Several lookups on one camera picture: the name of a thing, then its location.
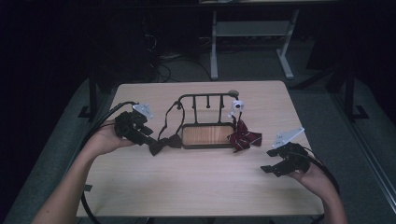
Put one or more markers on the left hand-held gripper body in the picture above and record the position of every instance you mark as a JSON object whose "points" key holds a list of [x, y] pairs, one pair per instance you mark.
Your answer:
{"points": [[129, 124]]}

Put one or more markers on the black metal stand leg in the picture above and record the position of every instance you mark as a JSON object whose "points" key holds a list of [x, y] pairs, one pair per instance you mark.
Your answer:
{"points": [[350, 93], [92, 93]]}

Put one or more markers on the black bow tie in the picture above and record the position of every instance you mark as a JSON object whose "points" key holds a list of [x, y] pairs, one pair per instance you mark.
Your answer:
{"points": [[166, 143]]}

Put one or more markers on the dark tape piece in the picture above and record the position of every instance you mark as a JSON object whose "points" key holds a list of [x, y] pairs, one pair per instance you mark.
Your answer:
{"points": [[88, 188]]}

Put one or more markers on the person's right hand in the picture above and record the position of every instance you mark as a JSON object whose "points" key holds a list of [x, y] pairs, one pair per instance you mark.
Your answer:
{"points": [[314, 182]]}

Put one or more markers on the person's left hand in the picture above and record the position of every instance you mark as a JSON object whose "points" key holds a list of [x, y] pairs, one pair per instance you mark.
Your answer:
{"points": [[104, 140]]}

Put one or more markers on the dark red striped bow tie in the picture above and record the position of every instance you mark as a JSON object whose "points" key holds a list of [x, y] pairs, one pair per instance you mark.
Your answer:
{"points": [[244, 137]]}

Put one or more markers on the black hook rack wooden tray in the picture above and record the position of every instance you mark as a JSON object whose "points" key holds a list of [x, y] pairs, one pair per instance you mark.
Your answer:
{"points": [[207, 135]]}

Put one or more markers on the white metal stand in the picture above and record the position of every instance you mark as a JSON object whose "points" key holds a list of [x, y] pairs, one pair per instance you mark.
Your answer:
{"points": [[249, 28]]}

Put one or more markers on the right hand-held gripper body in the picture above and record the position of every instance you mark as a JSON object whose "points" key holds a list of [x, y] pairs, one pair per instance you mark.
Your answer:
{"points": [[292, 158]]}

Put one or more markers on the grey round disc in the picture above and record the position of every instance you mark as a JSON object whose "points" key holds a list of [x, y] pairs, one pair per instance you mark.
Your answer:
{"points": [[233, 92]]}

